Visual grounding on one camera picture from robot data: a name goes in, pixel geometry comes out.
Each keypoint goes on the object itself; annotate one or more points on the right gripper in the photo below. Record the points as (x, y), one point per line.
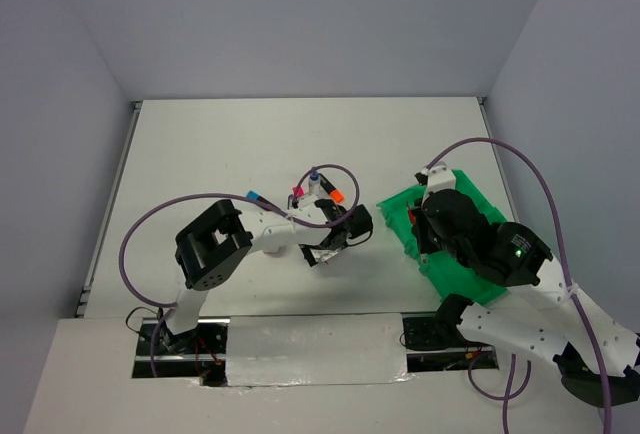
(424, 242)

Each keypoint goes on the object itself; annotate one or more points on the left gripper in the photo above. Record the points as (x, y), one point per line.
(312, 255)

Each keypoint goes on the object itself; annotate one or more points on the orange cap highlighter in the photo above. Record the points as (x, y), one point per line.
(331, 190)

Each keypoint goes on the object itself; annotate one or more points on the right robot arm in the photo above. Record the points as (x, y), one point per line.
(596, 356)

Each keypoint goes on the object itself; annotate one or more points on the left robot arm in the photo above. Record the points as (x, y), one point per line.
(211, 248)

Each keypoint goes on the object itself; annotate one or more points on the green plastic organizer tray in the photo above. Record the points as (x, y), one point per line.
(444, 273)

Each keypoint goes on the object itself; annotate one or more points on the white glue bottle blue cap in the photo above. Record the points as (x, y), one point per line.
(314, 183)

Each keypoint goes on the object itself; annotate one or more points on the pink cap highlighter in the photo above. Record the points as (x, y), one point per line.
(298, 193)

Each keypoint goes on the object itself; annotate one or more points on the clear jar of paper clips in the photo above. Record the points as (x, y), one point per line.
(273, 252)

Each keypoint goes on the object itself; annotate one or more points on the blue cap highlighter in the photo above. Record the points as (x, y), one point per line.
(258, 200)

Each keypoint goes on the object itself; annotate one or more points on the silver tape strip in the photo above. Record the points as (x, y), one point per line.
(319, 350)

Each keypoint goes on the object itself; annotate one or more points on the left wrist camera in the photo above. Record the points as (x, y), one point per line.
(307, 200)

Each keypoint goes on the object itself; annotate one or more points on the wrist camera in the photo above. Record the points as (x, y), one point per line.
(437, 178)
(307, 200)

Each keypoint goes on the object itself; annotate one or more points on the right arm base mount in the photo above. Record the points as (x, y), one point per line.
(427, 351)

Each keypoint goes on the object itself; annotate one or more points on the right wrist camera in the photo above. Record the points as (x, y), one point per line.
(437, 178)

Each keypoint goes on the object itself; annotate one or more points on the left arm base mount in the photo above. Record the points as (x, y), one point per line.
(202, 358)

